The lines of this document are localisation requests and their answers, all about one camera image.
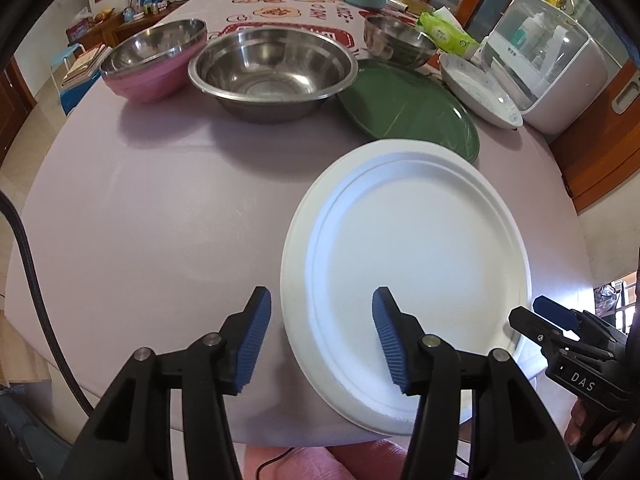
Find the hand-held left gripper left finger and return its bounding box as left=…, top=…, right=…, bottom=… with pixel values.
left=57, top=286, right=272, bottom=480

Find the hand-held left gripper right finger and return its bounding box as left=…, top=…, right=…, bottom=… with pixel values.
left=371, top=286, right=576, bottom=480

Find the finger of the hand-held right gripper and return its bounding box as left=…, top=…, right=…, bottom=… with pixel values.
left=533, top=296, right=626, bottom=346
left=509, top=306, right=581, bottom=356

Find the white paper plate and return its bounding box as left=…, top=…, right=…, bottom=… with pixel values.
left=280, top=138, right=533, bottom=436

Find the white patterned dish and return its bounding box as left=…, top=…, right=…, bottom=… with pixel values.
left=439, top=52, right=524, bottom=128

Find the green plate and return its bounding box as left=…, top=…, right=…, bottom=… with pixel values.
left=336, top=58, right=481, bottom=163

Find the large steel bowl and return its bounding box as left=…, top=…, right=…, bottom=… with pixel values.
left=188, top=29, right=359, bottom=124

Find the pink steel bowl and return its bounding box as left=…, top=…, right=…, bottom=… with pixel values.
left=100, top=18, right=208, bottom=104

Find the person's right hand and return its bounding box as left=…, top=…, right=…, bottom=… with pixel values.
left=564, top=400, right=635, bottom=462

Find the person's pink clothed leg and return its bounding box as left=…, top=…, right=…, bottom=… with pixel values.
left=244, top=439, right=417, bottom=480

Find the printed lilac tablecloth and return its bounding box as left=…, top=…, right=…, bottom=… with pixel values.
left=5, top=0, right=601, bottom=448

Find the white sterilizer appliance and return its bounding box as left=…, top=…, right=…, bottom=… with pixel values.
left=472, top=0, right=610, bottom=136

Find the dark blue cloth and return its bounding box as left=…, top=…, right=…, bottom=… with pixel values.
left=0, top=395, right=68, bottom=480

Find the white plastic bottle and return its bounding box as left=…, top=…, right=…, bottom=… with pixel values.
left=514, top=12, right=546, bottom=50
left=532, top=25, right=568, bottom=72

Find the green wet wipes pack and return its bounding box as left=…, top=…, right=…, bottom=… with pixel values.
left=417, top=7, right=481, bottom=59

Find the blue plastic stool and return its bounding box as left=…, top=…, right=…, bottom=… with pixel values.
left=60, top=74, right=107, bottom=117

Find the small steel bowl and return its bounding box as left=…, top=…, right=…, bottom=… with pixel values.
left=363, top=15, right=439, bottom=70

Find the stack of books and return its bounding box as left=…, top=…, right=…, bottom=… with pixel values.
left=62, top=44, right=113, bottom=86

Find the wooden tv cabinet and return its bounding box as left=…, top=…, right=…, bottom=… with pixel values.
left=65, top=2, right=188, bottom=52

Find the wooden door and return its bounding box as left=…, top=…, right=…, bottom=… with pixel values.
left=0, top=57, right=37, bottom=161

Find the light blue round stool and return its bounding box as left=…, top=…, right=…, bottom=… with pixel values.
left=50, top=42, right=83, bottom=92

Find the red tissue box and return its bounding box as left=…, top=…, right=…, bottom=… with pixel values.
left=66, top=16, right=97, bottom=42

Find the thin black cable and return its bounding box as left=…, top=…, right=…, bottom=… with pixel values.
left=256, top=449, right=292, bottom=480

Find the thick black cable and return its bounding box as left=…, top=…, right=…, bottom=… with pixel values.
left=0, top=190, right=97, bottom=412

